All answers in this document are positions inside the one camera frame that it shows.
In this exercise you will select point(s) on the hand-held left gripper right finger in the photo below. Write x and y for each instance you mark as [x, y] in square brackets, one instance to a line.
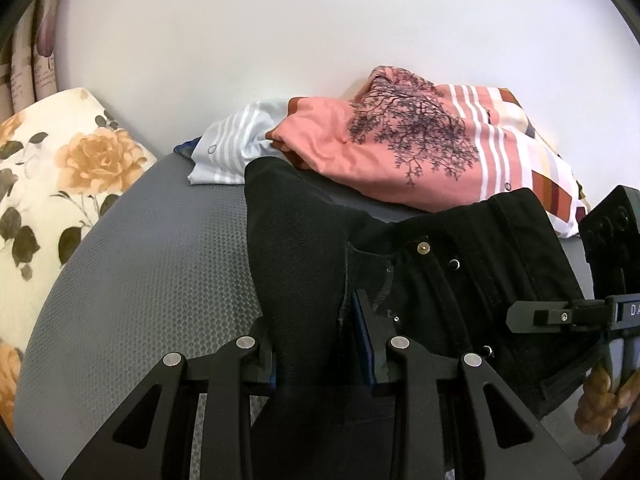
[362, 340]

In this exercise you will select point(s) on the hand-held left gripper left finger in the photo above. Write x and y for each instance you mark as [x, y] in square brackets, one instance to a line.
[260, 355]

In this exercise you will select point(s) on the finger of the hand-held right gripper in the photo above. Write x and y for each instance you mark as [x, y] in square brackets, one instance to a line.
[550, 316]

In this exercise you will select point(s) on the black pants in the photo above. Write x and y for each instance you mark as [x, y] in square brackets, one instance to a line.
[310, 270]

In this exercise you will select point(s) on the person's right hand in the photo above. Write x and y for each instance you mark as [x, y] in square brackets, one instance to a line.
[595, 400]

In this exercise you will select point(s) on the grey textured mattress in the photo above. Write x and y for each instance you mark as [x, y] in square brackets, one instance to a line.
[150, 280]

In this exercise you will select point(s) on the pink tree-print blanket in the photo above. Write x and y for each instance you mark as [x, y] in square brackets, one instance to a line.
[350, 150]

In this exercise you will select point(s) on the light blue striped cloth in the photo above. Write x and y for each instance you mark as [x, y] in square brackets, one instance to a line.
[230, 150]

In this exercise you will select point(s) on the floral pillow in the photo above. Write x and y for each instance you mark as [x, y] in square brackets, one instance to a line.
[55, 185]

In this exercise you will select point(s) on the patterned curtain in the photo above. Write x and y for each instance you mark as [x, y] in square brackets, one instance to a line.
[35, 60]

